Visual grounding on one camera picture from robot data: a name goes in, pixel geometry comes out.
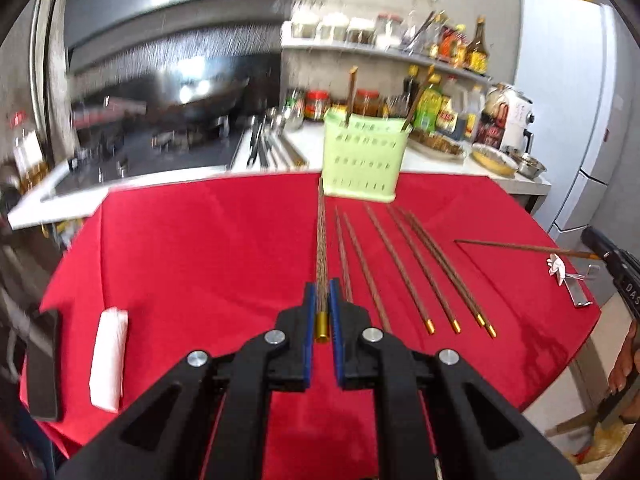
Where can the red-lidded clear jar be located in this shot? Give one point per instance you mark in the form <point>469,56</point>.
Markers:
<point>389,31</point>

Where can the stacked steel bowls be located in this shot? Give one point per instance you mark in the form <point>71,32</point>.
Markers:
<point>285,119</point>

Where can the green-lidded jar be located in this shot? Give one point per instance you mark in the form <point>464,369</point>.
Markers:
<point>295,105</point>

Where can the folded white towel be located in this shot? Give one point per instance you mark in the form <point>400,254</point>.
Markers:
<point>107,360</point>

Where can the clear spice jar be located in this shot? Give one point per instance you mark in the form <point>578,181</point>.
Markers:
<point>334,27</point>
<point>304,25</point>
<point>361,31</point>

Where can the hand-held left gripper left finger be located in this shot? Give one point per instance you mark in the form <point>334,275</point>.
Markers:
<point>308,350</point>

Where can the green bottle yellow cap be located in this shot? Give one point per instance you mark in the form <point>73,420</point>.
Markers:
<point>428,107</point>

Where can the black wok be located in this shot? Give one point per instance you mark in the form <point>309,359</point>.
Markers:
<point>200,97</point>

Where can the black phone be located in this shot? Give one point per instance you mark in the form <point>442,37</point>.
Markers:
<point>42,365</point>

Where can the clear jug red label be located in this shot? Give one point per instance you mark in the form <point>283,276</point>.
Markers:
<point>452,115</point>

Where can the red orange sauce bottles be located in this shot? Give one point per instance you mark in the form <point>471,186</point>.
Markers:
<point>452,45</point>

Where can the plate of food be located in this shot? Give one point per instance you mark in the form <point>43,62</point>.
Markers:
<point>440,146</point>

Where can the small white object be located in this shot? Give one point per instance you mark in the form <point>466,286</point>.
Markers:
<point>556,267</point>

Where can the grey wall shelf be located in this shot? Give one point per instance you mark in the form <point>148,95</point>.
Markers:
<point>380,55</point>

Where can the red tablecloth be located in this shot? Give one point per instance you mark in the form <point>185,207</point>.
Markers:
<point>200,260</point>

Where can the cooking oil bottle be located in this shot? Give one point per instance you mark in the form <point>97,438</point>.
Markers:
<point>27,155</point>

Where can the yellow bowl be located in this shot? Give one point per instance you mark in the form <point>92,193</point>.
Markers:
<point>495,160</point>

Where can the person's right hand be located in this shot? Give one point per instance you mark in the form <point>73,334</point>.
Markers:
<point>627,360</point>

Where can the white air fryer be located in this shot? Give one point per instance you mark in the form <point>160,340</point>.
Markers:
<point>515,120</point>

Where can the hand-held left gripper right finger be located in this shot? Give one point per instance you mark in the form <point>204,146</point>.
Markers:
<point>334,350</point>

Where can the dark soy sauce bottle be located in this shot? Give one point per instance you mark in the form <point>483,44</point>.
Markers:
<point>478,47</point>

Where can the red-lidded sauce jar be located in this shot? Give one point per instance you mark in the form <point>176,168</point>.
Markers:
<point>317,106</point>

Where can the steel range hood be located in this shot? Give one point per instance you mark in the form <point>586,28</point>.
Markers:
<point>175,0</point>

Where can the green plastic utensil holder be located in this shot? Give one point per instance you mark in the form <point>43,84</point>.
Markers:
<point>360,170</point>

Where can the white refrigerator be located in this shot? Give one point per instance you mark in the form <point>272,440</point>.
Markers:
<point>565,110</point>

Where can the steel bowl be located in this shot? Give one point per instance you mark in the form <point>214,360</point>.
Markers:
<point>529,165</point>

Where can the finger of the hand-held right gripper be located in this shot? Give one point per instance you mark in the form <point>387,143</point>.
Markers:
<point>620,270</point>

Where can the black gas stove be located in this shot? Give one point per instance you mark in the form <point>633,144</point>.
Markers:
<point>150,160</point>

